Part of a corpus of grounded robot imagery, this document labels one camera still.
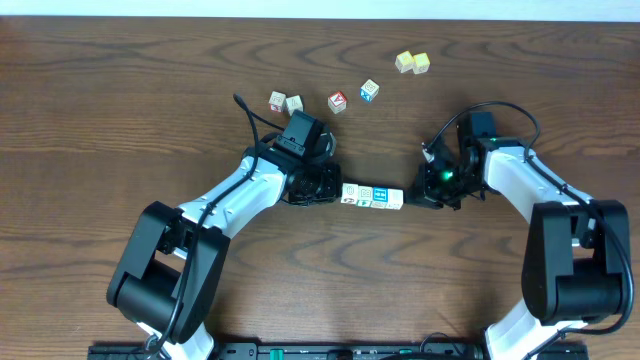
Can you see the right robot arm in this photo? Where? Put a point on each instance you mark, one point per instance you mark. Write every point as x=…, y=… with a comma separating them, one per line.
x=577, y=275

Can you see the blue sided letter block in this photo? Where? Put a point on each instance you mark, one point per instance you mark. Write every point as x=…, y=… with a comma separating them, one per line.
x=369, y=90

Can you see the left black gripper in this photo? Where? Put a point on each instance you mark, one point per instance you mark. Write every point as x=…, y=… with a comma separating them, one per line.
x=332, y=182

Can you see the blue top block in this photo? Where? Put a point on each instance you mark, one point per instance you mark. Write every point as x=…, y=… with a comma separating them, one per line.
x=380, y=198

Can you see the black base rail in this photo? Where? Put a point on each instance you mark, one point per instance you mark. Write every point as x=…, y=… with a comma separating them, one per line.
x=253, y=351

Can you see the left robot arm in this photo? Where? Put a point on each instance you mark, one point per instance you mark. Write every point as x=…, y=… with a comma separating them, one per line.
x=167, y=276

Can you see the plain white block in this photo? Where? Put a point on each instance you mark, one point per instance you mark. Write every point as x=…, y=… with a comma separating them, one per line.
x=395, y=199

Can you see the red number block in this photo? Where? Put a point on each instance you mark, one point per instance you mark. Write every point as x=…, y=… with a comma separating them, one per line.
x=277, y=102

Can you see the red letter A block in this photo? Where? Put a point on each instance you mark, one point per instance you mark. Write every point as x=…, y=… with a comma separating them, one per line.
x=337, y=102

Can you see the white block beside red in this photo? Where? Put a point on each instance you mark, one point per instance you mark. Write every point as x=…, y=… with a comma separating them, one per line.
x=294, y=103

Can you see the pale yellow block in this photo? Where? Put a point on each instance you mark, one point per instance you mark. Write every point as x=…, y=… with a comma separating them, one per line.
x=404, y=62

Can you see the green sided block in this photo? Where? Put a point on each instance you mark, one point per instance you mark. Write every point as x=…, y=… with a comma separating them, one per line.
x=365, y=196

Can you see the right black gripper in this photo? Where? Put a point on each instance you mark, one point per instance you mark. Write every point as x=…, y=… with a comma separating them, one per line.
x=427, y=173

